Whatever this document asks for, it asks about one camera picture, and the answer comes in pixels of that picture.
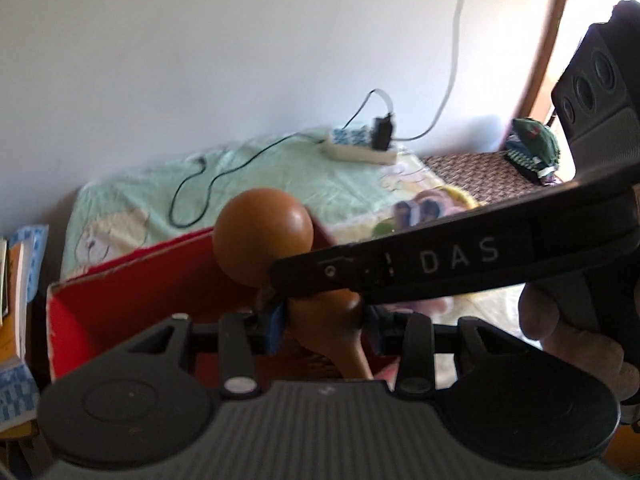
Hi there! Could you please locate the orange wooden ball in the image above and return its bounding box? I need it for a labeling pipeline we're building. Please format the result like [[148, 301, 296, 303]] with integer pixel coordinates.
[[213, 188, 373, 379]]

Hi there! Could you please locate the gloved hand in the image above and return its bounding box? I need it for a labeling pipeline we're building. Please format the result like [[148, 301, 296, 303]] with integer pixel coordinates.
[[518, 284, 639, 401]]

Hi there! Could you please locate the patterned brown mat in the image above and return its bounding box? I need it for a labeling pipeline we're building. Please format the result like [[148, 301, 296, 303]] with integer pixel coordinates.
[[422, 152, 560, 207]]

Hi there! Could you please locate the yellow green plush toy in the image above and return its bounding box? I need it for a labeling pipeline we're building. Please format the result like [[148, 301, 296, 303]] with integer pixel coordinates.
[[371, 184, 485, 237]]

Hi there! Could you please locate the green bear bed sheet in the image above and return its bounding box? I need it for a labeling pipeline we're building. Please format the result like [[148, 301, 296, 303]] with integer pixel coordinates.
[[60, 127, 442, 281]]

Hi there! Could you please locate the large red cardboard box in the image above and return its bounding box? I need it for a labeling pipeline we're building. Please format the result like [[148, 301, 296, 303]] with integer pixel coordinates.
[[45, 226, 362, 386]]

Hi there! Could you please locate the white power strip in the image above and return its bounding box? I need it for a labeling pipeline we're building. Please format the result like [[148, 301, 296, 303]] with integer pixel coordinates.
[[322, 126, 398, 166]]

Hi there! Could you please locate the black plug adapter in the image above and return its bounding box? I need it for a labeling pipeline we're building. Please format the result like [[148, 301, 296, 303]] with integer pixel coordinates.
[[371, 114, 395, 152]]

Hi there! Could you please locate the stack of books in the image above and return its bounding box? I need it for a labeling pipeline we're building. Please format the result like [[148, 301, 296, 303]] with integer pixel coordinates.
[[1, 226, 49, 439]]

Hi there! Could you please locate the black cable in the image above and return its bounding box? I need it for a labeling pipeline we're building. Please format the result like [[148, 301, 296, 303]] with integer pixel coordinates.
[[168, 131, 331, 229]]

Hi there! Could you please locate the white cable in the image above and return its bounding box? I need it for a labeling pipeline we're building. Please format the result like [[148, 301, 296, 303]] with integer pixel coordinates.
[[344, 0, 474, 142]]

